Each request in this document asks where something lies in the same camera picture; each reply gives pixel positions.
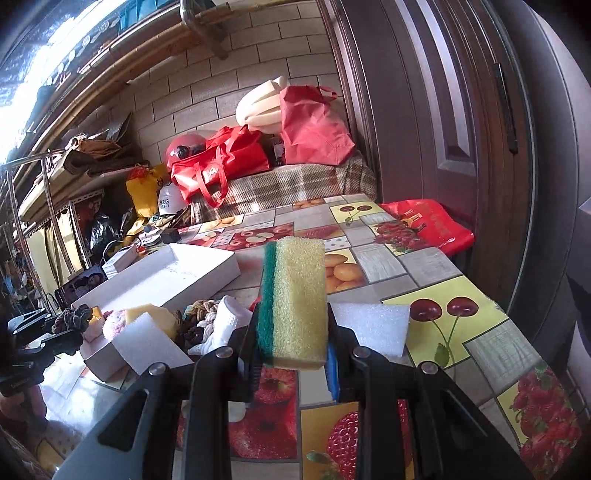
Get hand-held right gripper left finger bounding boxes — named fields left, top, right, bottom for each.
left=53, top=309, right=262, bottom=480

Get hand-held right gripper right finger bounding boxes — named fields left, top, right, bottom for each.
left=325, top=302, right=539, bottom=480

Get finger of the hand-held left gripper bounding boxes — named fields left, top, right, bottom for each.
left=14, top=329, right=85, bottom=366
left=8, top=310, right=54, bottom=334

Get white sock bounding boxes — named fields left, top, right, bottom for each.
left=201, top=295, right=254, bottom=357

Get white box of soft things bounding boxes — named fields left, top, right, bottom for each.
left=79, top=305, right=195, bottom=383

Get white foam sheet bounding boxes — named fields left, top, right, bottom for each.
left=331, top=302, right=411, bottom=360
left=112, top=311, right=195, bottom=376

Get yellow green scouring sponge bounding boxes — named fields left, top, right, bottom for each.
left=256, top=237, right=329, bottom=371

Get white shallow tray box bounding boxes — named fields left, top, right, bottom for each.
left=71, top=243, right=242, bottom=324

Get yellow packet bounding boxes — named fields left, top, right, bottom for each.
left=85, top=306, right=109, bottom=342

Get dark scrunchie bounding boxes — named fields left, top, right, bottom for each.
left=178, top=320, right=209, bottom=347

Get beige braided scrunchie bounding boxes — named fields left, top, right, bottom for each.
left=186, top=299, right=222, bottom=325

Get pink knitted pad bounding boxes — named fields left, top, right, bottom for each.
left=102, top=308, right=136, bottom=343

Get yellow curtain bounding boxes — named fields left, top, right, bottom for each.
left=23, top=208, right=85, bottom=289

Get pale yellow sponge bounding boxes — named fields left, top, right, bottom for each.
left=124, top=304, right=179, bottom=340

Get metal shelf rack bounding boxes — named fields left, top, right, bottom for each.
left=0, top=150, right=134, bottom=315

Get small white box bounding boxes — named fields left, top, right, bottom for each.
left=100, top=244, right=139, bottom=274

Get black plastic bag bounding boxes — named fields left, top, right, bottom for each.
left=88, top=208, right=139, bottom=259

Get fruit print tablecloth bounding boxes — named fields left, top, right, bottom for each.
left=37, top=194, right=585, bottom=480

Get white helmet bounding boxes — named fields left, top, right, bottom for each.
left=158, top=181, right=190, bottom=215

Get yellow plastic bag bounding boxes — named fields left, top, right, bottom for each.
left=126, top=164, right=169, bottom=217

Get plaid covered bench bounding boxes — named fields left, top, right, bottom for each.
left=190, top=152, right=378, bottom=223

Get red plastic bag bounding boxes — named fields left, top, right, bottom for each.
left=379, top=198, right=475, bottom=257

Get folded brown bags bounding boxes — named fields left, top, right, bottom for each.
left=64, top=111, right=136, bottom=176

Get red tote bag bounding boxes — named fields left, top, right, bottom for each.
left=171, top=126, right=272, bottom=208

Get red helmet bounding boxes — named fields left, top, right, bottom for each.
left=165, top=130, right=218, bottom=169

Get red nonwoven bag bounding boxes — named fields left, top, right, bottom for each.
left=278, top=84, right=357, bottom=167

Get white foam roll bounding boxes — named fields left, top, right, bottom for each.
left=235, top=75, right=289, bottom=136

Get brown wooden door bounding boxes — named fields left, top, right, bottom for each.
left=318, top=0, right=536, bottom=315

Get bundle of bamboo poles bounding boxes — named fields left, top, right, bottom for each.
left=28, top=0, right=259, bottom=144

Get black door handle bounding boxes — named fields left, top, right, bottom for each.
left=492, top=62, right=519, bottom=155

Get metal wall bracket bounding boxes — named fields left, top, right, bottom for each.
left=180, top=0, right=230, bottom=61

